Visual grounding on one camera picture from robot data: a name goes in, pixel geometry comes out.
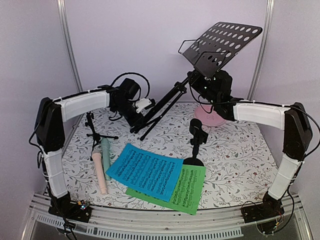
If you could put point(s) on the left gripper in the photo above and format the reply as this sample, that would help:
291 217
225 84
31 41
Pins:
138 120

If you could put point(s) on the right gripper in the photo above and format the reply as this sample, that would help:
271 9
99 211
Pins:
193 81

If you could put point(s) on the mint green toy microphone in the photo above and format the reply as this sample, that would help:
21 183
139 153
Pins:
106 162

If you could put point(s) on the black music stand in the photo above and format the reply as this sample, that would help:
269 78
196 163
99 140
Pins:
208 54

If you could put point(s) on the black shock mount tripod stand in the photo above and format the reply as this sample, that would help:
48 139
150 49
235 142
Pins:
100 141

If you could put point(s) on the black round base mic stand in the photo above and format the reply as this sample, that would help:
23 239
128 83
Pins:
199 137

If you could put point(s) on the beige toy microphone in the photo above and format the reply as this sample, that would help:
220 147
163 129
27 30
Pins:
97 160

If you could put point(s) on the blue paper sheet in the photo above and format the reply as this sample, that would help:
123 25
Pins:
146 172

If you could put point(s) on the green paper sheet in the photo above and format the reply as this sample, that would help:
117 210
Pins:
187 192

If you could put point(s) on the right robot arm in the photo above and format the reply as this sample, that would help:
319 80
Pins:
292 119

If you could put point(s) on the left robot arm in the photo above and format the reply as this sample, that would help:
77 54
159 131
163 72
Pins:
49 131

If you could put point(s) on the pink plate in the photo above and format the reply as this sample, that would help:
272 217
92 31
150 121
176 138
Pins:
208 119

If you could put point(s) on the floral table mat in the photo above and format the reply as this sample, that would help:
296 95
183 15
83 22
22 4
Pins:
239 165

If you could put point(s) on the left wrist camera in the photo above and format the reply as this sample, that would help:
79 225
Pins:
144 104

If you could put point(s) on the right aluminium frame post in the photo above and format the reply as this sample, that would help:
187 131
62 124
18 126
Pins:
270 4

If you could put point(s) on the aluminium frame post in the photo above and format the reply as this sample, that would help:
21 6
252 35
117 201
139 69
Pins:
270 4
61 7

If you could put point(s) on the aluminium front rail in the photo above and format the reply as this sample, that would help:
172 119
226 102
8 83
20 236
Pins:
127 224

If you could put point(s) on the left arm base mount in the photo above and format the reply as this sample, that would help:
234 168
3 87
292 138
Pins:
70 210

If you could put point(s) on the left aluminium frame post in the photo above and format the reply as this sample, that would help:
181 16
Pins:
61 7

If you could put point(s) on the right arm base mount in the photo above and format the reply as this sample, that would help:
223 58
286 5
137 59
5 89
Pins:
260 212

